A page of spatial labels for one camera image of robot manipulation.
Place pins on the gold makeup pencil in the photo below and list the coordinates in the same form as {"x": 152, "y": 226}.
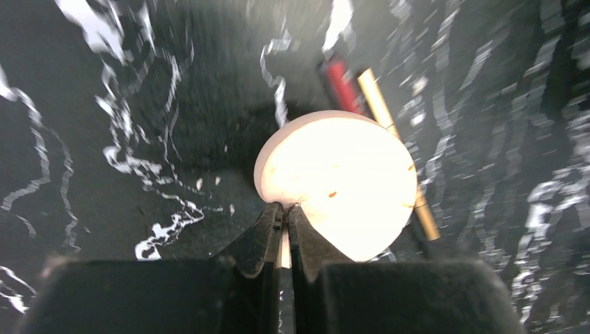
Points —
{"x": 381, "y": 113}

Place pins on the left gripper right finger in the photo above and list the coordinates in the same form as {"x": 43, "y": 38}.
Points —
{"x": 333, "y": 294}

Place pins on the large round pink compact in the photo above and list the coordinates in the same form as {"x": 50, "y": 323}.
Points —
{"x": 353, "y": 179}

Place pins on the red and black makeup pen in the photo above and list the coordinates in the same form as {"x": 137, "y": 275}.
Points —
{"x": 341, "y": 85}

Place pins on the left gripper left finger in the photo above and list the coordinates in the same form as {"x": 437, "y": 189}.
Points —
{"x": 235, "y": 291}

